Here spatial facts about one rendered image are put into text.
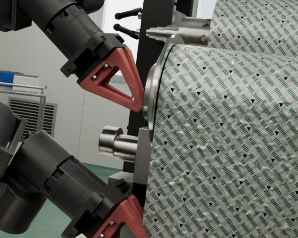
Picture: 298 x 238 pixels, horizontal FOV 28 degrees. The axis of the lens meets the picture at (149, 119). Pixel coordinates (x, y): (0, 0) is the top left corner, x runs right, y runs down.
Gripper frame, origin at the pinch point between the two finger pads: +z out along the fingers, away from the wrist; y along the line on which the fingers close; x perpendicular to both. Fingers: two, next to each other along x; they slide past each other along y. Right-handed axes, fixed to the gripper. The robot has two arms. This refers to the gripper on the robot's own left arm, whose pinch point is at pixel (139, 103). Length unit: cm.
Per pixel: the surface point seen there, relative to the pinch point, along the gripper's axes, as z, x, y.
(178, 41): -2.0, 9.1, 1.7
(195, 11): -17, 6, -96
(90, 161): -42, -227, -554
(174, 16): -9.5, 7.6, -30.2
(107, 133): -0.1, -5.8, -0.3
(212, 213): 15.0, 0.1, 9.4
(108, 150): 1.6, -7.1, 0.1
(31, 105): -137, -237, -561
